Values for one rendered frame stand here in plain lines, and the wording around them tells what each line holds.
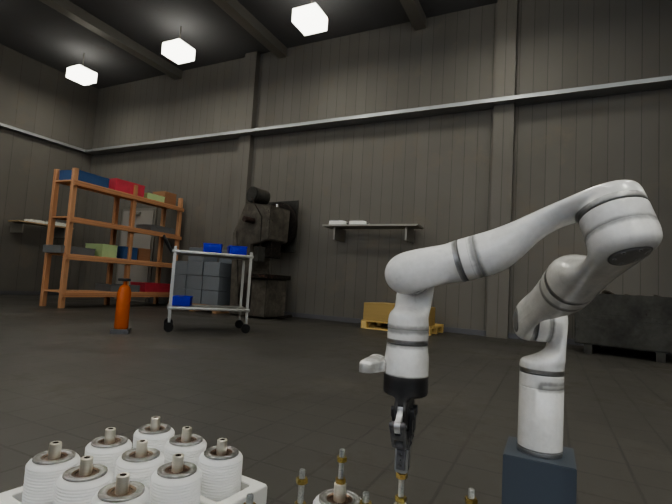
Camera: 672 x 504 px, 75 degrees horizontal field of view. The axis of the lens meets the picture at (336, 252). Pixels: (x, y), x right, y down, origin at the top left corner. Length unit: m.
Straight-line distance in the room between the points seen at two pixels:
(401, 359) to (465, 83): 7.47
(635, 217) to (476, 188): 6.78
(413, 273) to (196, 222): 9.43
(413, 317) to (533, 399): 0.43
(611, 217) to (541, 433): 0.55
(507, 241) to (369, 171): 7.36
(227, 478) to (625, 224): 0.88
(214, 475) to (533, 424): 0.69
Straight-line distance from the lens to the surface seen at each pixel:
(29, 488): 1.14
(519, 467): 1.10
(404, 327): 0.74
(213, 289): 8.31
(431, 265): 0.72
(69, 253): 8.43
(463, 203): 7.43
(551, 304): 0.91
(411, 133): 7.98
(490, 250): 0.71
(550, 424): 1.10
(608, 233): 0.70
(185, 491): 1.00
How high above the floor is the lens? 0.64
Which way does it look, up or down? 4 degrees up
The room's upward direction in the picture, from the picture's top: 3 degrees clockwise
